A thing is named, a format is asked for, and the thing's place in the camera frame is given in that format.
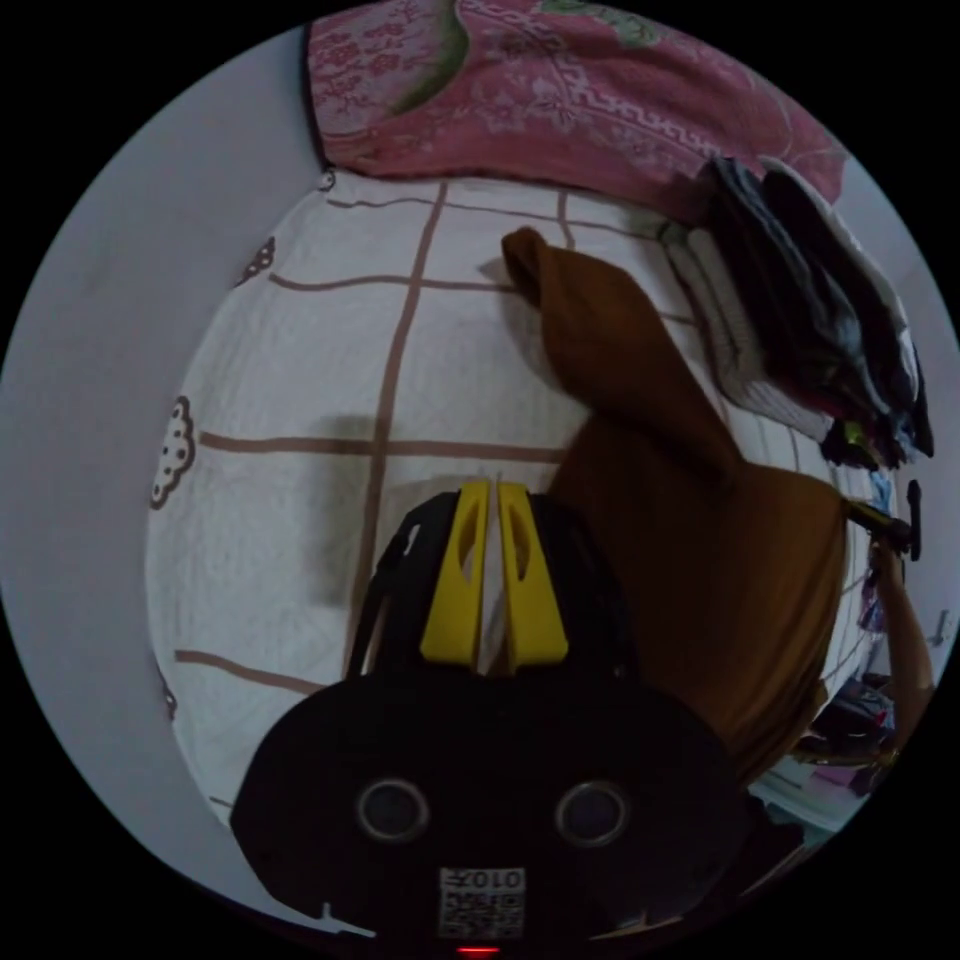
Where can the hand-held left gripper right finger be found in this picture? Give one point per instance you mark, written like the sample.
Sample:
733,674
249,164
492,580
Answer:
534,607

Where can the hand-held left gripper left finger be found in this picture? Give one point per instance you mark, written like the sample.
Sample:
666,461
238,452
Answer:
448,600

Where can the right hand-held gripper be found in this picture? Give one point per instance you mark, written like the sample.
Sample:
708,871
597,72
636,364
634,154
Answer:
898,541

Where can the brown sweater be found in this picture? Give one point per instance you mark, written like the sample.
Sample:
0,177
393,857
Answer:
675,540

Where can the pink floral rolled blanket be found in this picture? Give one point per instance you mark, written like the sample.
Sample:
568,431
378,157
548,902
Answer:
540,97

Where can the pile of clothes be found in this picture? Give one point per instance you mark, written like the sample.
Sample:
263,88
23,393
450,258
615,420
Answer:
810,322

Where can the bed with white checked quilt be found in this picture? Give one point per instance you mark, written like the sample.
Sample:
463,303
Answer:
300,390

